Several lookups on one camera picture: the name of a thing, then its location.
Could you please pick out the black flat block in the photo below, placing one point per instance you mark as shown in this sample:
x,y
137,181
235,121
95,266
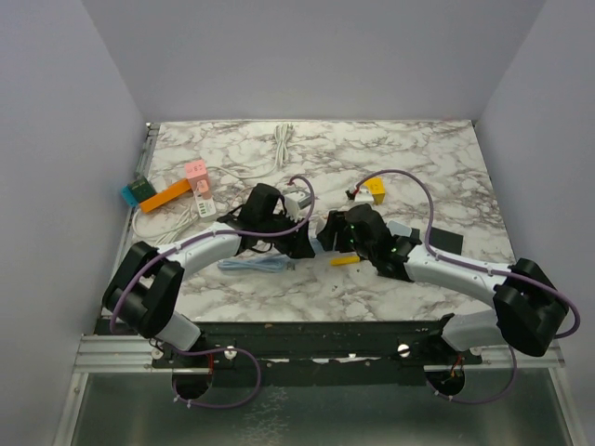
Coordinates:
x,y
446,241

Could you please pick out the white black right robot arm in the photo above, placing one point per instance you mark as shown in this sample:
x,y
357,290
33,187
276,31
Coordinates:
x,y
523,310

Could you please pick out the light blue power strip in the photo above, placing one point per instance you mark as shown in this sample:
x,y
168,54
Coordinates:
x,y
316,246

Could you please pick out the teal blue plug block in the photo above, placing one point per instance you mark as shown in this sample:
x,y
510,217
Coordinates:
x,y
137,191

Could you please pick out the yellow cube socket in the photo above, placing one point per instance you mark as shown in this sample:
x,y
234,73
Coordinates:
x,y
376,187

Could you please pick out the orange power strip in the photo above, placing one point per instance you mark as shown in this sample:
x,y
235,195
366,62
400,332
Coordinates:
x,y
170,194

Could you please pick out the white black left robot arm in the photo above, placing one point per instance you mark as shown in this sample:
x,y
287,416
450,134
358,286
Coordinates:
x,y
144,290

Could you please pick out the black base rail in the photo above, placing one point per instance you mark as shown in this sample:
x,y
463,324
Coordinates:
x,y
322,354

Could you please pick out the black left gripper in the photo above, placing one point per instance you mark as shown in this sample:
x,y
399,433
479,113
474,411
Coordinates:
x,y
296,243

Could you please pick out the yellow handled screwdriver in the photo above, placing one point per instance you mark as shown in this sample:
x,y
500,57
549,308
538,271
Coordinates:
x,y
344,260

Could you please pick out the white tiger cube socket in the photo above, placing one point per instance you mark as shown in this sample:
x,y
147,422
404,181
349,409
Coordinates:
x,y
296,201

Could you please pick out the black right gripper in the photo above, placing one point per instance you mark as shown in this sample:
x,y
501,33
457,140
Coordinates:
x,y
337,221

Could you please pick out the white green usb charger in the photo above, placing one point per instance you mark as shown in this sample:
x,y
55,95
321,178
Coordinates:
x,y
206,207

